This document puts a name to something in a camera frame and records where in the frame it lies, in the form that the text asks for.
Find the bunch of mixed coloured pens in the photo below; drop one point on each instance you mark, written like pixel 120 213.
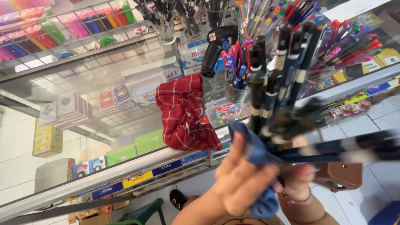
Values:
pixel 265 14

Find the blue plastic stool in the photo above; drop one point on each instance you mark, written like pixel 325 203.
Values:
pixel 387 214

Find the glass of thin black pencils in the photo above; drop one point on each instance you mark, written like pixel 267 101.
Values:
pixel 215 11

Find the person's right hand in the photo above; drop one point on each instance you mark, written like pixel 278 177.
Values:
pixel 297 179

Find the cup of glitter gel pens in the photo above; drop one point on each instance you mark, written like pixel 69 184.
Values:
pixel 343 47

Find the glass of black brushes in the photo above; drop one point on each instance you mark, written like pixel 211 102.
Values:
pixel 162 18

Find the black barcode scanner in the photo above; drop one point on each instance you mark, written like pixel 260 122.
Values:
pixel 217 43

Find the bunch of dark blue pens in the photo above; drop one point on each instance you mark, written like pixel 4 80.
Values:
pixel 293 81

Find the brown plastic stool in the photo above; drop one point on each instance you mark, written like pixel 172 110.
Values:
pixel 340 175

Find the white paper sheet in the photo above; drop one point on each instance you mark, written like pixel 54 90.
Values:
pixel 353 7

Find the person's right fingers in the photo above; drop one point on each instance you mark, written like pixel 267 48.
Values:
pixel 301 175

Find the cardboard box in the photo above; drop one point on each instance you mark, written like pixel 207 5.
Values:
pixel 93 217

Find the red checked cloth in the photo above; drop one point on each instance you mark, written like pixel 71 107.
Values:
pixel 182 115

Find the glass display counter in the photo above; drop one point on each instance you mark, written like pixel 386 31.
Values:
pixel 93 78

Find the glass of black pens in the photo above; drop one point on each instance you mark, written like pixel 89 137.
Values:
pixel 190 18

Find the green plastic chair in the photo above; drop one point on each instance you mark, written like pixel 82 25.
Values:
pixel 143 214

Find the clear box of cartoon cards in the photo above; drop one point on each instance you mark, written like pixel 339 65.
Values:
pixel 226 114

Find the blue cloth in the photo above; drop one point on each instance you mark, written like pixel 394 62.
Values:
pixel 253 147

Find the clear cup of coloured pens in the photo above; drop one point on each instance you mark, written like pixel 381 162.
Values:
pixel 236 72

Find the person's left hand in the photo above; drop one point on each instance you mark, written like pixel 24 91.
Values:
pixel 240 184

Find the black shoe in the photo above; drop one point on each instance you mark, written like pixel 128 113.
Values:
pixel 178 199

